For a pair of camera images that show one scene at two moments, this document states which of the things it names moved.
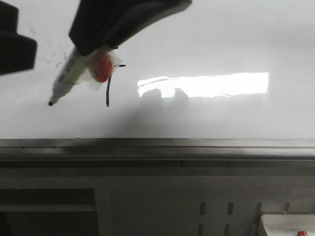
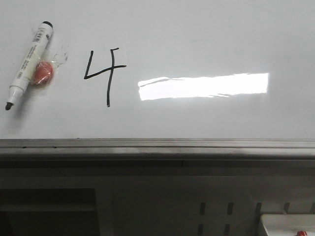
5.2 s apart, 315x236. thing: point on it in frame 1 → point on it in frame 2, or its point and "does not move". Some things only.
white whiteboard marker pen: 76,68 → 23,77
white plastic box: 288,224 does not move
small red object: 302,233 does not move
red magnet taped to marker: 101,65 → 43,73
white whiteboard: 222,69 does not move
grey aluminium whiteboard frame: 158,148 does not move
